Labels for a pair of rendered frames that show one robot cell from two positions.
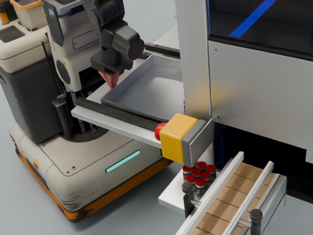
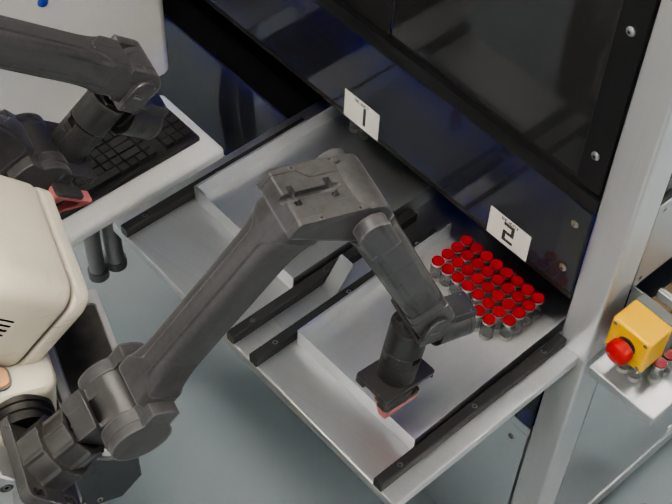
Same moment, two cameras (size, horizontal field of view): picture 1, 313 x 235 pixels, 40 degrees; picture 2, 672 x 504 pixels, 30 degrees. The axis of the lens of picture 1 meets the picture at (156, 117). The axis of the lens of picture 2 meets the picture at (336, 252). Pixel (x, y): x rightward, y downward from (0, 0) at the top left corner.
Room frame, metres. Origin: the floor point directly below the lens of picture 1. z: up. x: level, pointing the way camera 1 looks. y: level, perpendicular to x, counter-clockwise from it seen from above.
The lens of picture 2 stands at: (1.01, 1.11, 2.50)
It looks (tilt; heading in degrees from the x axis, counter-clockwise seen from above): 51 degrees down; 277
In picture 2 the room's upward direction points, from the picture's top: 3 degrees clockwise
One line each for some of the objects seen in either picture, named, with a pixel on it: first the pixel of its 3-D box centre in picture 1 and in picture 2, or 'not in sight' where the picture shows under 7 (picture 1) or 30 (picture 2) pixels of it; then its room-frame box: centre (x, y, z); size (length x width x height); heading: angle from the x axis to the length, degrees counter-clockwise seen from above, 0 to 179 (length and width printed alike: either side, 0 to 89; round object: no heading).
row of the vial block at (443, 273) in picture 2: not in sight; (471, 298); (0.93, -0.14, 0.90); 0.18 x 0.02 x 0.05; 141
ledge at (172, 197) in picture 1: (200, 192); (647, 371); (0.64, -0.07, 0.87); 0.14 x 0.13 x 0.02; 51
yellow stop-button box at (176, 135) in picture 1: (183, 139); (641, 333); (0.68, -0.05, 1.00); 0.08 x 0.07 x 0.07; 51
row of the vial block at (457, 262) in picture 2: not in sight; (481, 290); (0.92, -0.16, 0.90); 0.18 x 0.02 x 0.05; 141
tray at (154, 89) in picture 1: (178, 93); (432, 329); (0.99, -0.07, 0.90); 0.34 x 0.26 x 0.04; 51
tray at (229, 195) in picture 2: not in sight; (319, 189); (1.21, -0.33, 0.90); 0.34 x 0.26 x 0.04; 51
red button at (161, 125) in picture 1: (165, 133); (621, 349); (0.71, -0.01, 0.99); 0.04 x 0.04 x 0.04; 51
